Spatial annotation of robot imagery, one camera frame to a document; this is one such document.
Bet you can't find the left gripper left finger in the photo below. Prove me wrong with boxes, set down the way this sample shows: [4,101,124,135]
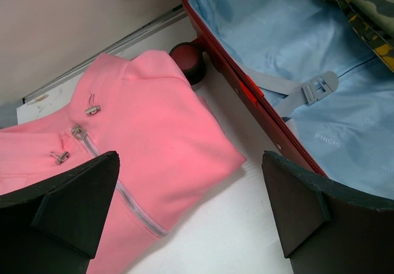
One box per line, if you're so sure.
[1,151,120,273]

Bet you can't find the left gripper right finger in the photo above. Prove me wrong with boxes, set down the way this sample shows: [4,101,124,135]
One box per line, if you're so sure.
[262,151,393,273]

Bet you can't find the green yellow camouflage garment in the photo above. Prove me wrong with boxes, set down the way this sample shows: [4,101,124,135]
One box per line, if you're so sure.
[324,0,393,70]

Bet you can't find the pink zip hoodie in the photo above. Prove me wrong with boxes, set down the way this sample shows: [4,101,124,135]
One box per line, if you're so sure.
[1,50,245,273]

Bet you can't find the red open suitcase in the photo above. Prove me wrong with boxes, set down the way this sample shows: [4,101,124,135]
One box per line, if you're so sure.
[182,0,393,199]

